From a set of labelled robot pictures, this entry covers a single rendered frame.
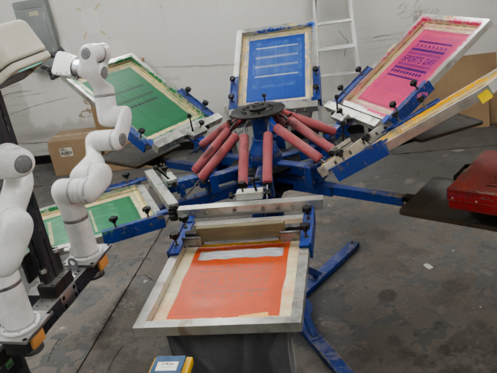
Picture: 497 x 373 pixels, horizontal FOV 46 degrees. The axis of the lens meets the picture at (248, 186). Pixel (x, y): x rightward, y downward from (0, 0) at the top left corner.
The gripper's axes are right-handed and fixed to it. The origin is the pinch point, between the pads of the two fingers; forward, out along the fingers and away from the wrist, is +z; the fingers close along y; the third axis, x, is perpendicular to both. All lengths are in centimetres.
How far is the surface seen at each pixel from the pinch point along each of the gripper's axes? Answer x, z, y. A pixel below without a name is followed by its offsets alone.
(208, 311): 0, -98, -77
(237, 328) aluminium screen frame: 11, -113, -78
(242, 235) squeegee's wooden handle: -35, -92, -49
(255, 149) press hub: -99, -67, -2
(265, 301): -5, -115, -68
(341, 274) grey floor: -198, -117, -58
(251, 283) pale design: -16, -106, -65
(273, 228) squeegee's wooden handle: -35, -104, -42
